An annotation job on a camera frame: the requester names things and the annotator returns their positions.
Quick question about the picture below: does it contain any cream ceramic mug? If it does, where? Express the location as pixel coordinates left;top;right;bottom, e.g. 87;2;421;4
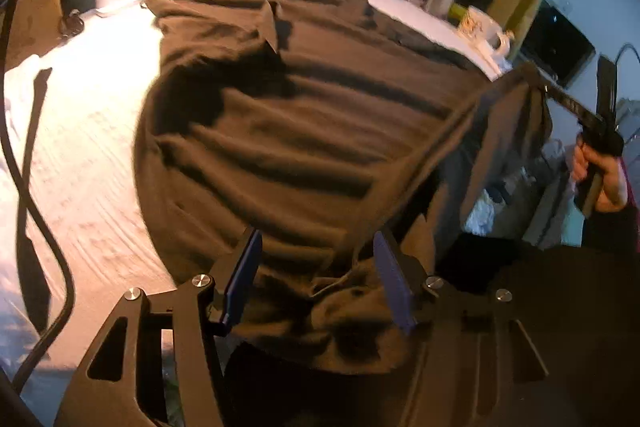
457;6;514;60

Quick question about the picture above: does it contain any person's right hand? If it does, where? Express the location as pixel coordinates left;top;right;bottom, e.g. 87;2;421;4
572;135;629;213

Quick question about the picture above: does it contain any white bed cover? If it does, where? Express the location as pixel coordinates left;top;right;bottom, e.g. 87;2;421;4
1;0;480;426

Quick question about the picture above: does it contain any dark brown sweatshirt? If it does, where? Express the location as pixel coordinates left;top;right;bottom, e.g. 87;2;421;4
134;0;551;374

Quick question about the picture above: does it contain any brown cardboard box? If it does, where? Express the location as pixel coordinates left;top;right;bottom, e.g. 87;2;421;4
4;0;63;72

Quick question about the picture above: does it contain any coiled black cable bundle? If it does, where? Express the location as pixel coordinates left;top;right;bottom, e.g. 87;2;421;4
57;8;87;40

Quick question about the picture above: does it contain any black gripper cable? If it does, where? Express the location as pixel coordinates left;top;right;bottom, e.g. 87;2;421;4
0;0;77;396

